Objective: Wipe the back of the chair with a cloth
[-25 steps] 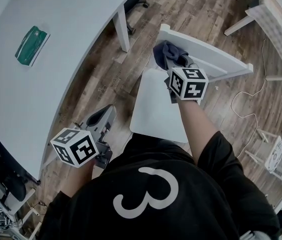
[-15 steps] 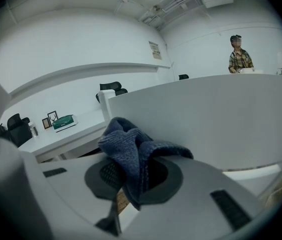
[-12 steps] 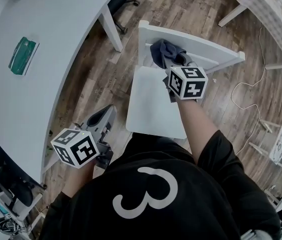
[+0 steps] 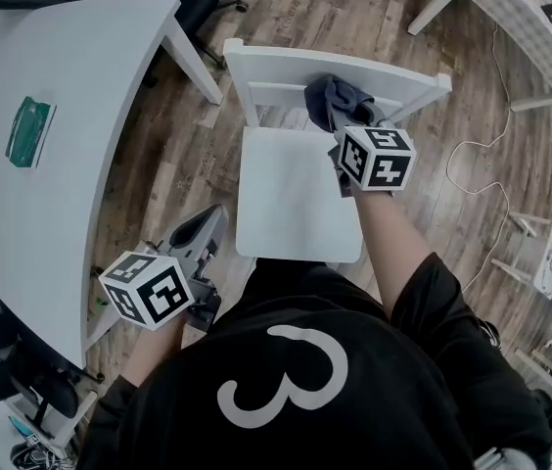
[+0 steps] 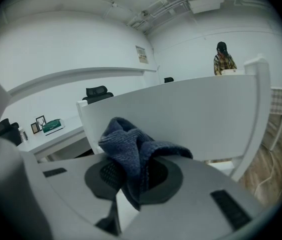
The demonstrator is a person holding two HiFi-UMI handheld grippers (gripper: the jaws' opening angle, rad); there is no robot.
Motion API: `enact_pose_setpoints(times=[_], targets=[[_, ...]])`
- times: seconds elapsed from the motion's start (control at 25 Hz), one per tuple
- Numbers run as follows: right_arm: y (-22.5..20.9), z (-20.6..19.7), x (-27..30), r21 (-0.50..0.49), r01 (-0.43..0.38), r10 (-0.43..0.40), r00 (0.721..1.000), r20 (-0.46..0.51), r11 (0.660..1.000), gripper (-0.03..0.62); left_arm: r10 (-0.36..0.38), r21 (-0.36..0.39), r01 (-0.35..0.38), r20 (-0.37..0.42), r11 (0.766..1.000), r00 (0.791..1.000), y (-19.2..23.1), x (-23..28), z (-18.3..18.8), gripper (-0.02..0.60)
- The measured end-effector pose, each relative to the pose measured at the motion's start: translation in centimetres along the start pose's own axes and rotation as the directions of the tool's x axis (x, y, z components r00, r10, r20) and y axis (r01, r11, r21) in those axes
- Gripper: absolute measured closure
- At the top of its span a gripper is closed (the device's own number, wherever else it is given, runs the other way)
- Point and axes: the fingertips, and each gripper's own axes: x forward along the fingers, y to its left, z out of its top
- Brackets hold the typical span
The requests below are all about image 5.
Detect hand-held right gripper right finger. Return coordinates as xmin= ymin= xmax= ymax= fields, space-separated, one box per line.
xmin=119 ymin=155 xmax=266 ymax=240

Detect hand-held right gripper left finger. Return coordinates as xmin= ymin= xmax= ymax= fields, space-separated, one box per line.
xmin=20 ymin=150 xmax=127 ymax=236

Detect blue cloth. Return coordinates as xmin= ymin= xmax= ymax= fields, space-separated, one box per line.
xmin=97 ymin=116 xmax=194 ymax=212

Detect white chair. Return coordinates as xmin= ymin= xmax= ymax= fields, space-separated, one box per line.
xmin=75 ymin=56 xmax=272 ymax=183

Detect table with checked cloth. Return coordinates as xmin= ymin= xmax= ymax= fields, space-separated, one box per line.
xmin=269 ymin=87 xmax=282 ymax=152

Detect white desk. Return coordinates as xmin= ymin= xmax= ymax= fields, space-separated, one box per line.
xmin=15 ymin=114 xmax=94 ymax=163

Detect green tissue box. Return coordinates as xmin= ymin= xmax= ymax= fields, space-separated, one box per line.
xmin=41 ymin=118 xmax=66 ymax=137

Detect white box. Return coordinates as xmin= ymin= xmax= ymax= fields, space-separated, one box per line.
xmin=221 ymin=68 xmax=246 ymax=76

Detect white ceiling pipes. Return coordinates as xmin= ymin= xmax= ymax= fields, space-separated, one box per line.
xmin=126 ymin=0 xmax=190 ymax=34

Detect black picture frame with deer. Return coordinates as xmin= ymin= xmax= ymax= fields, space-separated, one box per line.
xmin=35 ymin=114 xmax=47 ymax=132

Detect white floor cable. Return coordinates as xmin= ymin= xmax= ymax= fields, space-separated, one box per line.
xmin=254 ymin=143 xmax=282 ymax=198

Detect wall poster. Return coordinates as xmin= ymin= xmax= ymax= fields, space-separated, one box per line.
xmin=135 ymin=44 xmax=149 ymax=65

